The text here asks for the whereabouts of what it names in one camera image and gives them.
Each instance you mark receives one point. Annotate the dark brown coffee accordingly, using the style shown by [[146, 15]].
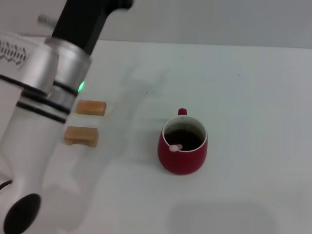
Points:
[[184, 137]]

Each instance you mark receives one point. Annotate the flat wooden block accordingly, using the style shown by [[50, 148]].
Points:
[[91, 108]]

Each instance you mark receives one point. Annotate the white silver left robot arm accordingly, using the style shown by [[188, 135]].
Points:
[[31, 134]]

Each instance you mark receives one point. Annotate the red ceramic cup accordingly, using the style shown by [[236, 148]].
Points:
[[180, 162]]

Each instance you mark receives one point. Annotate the notched wooden block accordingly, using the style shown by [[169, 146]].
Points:
[[83, 134]]

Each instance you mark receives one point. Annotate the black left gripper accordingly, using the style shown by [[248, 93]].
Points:
[[83, 22]]

